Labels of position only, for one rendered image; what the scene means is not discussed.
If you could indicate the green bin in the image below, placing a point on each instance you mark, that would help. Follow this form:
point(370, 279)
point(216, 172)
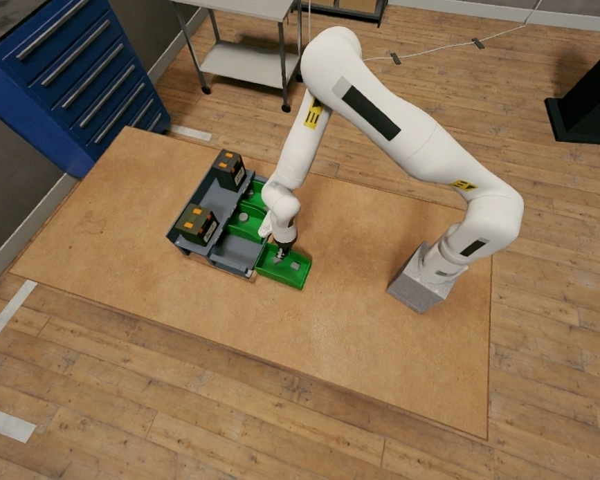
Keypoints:
point(255, 201)
point(248, 230)
point(282, 272)

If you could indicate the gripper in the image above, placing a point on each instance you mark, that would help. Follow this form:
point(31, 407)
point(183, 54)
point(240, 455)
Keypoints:
point(284, 248)

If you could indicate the grey shelf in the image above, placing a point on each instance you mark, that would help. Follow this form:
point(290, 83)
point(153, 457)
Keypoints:
point(224, 250)

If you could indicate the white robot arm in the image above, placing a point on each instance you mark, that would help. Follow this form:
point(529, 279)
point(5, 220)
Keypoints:
point(333, 71)

